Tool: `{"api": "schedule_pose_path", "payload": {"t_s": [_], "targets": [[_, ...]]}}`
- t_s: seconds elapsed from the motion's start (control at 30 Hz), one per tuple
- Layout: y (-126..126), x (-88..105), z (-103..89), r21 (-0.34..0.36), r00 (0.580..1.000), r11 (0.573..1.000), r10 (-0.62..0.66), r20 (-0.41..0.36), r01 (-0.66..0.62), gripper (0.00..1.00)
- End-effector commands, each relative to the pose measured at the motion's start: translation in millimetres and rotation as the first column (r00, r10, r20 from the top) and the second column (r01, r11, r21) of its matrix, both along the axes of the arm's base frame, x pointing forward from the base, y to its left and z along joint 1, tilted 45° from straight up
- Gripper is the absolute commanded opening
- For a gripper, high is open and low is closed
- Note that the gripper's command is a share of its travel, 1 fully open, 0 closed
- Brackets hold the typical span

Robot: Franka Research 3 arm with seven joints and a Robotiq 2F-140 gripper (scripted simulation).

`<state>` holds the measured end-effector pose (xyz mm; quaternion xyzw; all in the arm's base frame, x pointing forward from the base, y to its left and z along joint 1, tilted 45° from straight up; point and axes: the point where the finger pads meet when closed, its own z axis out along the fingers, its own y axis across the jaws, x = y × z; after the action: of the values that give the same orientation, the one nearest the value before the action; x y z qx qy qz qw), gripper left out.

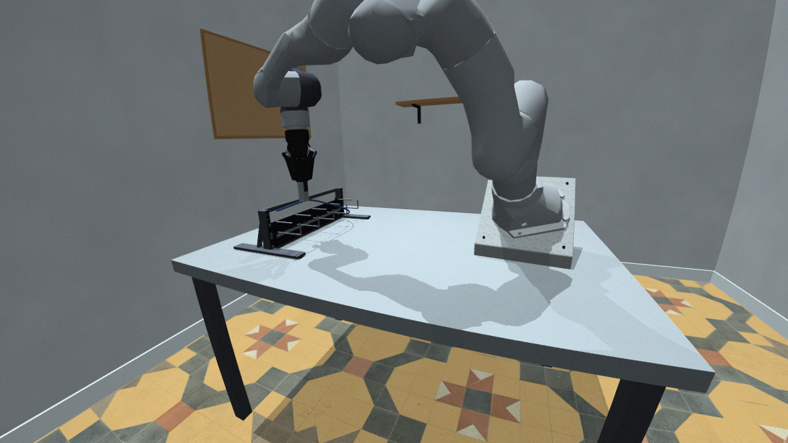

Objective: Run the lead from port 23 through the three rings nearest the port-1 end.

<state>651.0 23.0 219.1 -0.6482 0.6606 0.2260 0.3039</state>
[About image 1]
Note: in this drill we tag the black patch panel rack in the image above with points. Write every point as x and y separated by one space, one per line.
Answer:
307 220

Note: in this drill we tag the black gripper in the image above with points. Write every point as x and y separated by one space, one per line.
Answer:
293 155

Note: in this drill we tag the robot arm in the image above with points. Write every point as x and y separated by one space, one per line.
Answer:
506 121

